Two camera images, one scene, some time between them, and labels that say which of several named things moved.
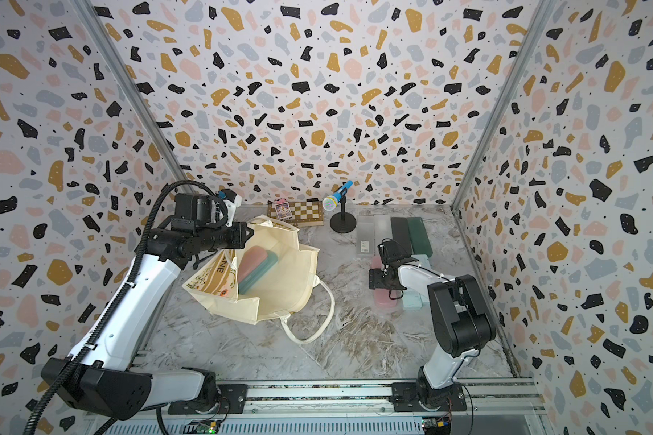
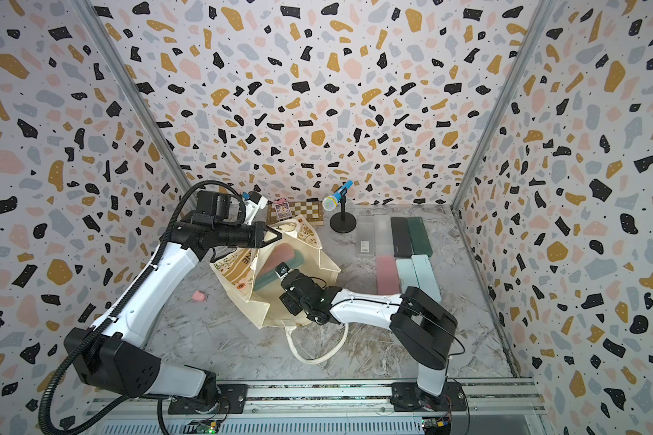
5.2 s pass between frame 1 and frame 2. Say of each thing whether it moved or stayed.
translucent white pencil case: stayed
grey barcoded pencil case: stayed
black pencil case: stayed
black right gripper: moved
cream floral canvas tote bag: moved
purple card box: stayed
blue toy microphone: stayed
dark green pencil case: stayed
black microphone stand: stayed
